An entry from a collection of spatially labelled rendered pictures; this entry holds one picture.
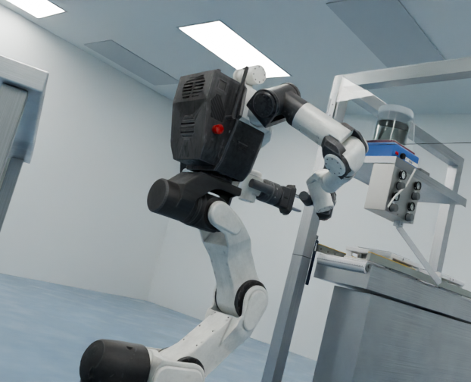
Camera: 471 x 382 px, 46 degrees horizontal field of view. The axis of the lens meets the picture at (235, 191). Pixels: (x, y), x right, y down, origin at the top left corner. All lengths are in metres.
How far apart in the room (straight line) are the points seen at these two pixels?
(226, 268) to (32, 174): 5.32
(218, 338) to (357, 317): 0.73
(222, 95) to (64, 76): 5.56
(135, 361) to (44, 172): 5.52
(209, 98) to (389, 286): 1.15
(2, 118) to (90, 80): 6.56
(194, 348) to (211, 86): 0.85
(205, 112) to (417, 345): 1.57
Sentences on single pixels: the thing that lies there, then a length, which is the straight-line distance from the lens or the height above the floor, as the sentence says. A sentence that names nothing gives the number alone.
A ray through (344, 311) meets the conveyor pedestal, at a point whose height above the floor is 0.62.
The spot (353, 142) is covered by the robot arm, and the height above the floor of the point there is 1.11.
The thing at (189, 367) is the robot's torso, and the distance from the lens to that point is 1.84.
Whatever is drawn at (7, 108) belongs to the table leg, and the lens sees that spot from 0.91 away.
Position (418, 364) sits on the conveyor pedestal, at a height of 0.47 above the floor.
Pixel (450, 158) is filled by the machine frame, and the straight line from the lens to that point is 3.36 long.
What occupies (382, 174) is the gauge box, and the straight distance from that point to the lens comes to 2.34.
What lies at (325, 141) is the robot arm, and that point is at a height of 1.08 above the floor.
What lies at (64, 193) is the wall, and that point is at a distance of 7.27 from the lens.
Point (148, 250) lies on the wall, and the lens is 8.16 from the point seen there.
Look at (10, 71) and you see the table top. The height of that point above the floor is 0.84.
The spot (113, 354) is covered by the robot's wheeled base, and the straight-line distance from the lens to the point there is 1.72.
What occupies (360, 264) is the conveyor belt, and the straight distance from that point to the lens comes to 2.31.
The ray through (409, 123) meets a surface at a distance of 2.28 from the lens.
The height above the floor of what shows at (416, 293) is 0.77.
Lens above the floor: 0.63
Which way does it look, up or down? 9 degrees up
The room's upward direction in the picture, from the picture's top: 15 degrees clockwise
